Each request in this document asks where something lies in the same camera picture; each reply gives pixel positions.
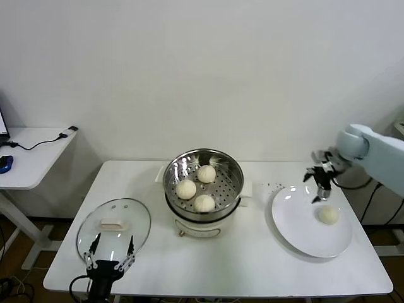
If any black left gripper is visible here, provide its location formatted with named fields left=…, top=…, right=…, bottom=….
left=83, top=232, right=136, bottom=303

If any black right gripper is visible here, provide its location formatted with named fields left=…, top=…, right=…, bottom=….
left=303, top=165, right=335, bottom=205

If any white steamed baozi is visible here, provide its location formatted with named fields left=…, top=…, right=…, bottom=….
left=175, top=179, right=198, bottom=200
left=197, top=164, right=217, bottom=184
left=193, top=194, right=217, bottom=213
left=317, top=205, right=340, bottom=225

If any stainless steel steamer basket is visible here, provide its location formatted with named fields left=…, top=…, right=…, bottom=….
left=155, top=148, right=255, bottom=222

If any round glass pot lid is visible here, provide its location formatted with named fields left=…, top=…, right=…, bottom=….
left=76, top=198, right=152, bottom=264

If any white round plate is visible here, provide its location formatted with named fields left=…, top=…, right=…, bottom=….
left=271, top=185, right=354, bottom=259

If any white electric pot base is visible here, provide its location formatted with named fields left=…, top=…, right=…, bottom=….
left=165, top=189, right=250, bottom=240

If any white side desk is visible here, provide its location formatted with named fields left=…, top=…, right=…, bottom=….
left=0, top=126, right=79, bottom=270

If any blue computer mouse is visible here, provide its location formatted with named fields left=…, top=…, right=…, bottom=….
left=0, top=154, right=15, bottom=174

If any black laptop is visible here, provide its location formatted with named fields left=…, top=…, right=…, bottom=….
left=0, top=94, right=11, bottom=148

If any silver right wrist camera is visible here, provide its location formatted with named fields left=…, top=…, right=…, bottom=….
left=311, top=150, right=331, bottom=168

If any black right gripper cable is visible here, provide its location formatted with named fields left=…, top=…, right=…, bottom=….
left=331, top=176, right=373, bottom=191

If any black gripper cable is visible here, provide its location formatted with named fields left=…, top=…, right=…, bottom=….
left=69, top=275, right=93, bottom=303
left=331, top=176, right=373, bottom=191

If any black wall power cable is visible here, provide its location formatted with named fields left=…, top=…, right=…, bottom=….
left=360, top=182, right=404, bottom=227

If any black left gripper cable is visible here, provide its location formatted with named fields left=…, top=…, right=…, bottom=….
left=69, top=275, right=93, bottom=303

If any white metal floor frame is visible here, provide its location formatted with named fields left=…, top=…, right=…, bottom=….
left=374, top=229, right=404, bottom=257

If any silver cable adapter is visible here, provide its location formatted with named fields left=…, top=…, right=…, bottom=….
left=59, top=125, right=79, bottom=138

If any black desk cable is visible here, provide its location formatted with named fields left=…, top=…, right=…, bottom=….
left=9, top=134, right=69, bottom=151

